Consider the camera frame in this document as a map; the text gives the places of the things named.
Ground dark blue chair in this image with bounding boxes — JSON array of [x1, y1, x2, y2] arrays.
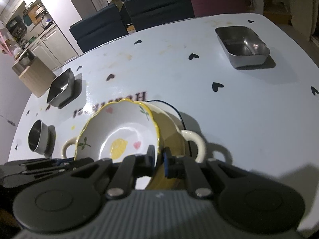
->
[[123, 0, 195, 31], [69, 4, 129, 53]]

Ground wooden trash bin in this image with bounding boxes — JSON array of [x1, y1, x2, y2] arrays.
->
[[12, 48, 56, 98]]

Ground floral scalloped ceramic bowl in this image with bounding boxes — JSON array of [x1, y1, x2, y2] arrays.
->
[[74, 99, 161, 170]]

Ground white plate with dark rim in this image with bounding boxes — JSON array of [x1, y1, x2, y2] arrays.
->
[[145, 100, 193, 158]]

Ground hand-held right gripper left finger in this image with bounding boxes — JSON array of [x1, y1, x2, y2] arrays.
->
[[71, 144, 160, 200]]

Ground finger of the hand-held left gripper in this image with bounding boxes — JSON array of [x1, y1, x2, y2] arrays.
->
[[21, 167, 73, 180], [21, 157, 75, 168]]

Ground cream two-handled ceramic bowl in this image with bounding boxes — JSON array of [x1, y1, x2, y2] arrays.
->
[[62, 101, 207, 192]]

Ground wooden cutting board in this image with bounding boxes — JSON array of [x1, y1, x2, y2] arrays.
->
[[27, 9, 38, 23]]

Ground stainless steel food container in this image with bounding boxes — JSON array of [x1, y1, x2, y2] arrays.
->
[[215, 25, 271, 69], [46, 68, 75, 106]]

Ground small heart-shaped steel bowl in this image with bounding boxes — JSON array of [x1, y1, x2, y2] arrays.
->
[[28, 119, 51, 154]]

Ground white lower kitchen cabinets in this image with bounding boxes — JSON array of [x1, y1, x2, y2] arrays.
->
[[31, 26, 79, 71]]

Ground hanging wall cord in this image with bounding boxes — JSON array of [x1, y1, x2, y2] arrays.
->
[[0, 115, 14, 126]]

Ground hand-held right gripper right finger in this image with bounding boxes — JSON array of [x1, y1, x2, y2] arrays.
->
[[162, 147, 247, 200]]

